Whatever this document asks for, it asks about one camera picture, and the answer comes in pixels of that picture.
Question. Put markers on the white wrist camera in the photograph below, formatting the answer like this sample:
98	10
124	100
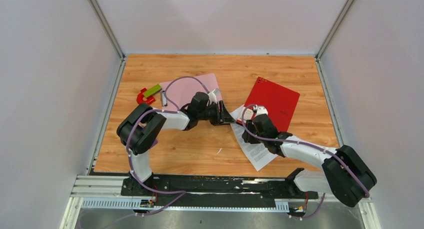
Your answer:
215	96
259	110

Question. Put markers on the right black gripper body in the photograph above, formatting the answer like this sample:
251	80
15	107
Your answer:
260	140

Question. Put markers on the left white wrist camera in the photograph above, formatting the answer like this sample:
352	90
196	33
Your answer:
215	96

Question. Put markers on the green toy block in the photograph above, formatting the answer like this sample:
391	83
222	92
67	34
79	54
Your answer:
152	91

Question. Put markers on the printed paper sheet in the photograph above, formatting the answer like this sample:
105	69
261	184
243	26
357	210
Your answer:
257	154

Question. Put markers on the purple box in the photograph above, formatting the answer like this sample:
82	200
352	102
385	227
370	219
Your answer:
154	143

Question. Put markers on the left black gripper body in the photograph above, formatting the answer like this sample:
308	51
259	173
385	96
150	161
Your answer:
213	114

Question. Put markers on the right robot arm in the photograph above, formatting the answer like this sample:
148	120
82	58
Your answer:
342	173

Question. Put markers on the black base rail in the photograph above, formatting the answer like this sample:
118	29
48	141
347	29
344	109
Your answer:
213	193

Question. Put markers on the red folder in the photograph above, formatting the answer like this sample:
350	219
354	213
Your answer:
280	102

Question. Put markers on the red toy block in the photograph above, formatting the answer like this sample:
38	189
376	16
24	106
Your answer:
143	99

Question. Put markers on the pink paper sheet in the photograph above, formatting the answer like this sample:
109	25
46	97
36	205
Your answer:
182	91

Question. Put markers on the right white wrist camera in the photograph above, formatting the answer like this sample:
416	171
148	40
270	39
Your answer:
259	110

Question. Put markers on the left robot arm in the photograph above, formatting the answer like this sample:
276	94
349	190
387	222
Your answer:
139	131

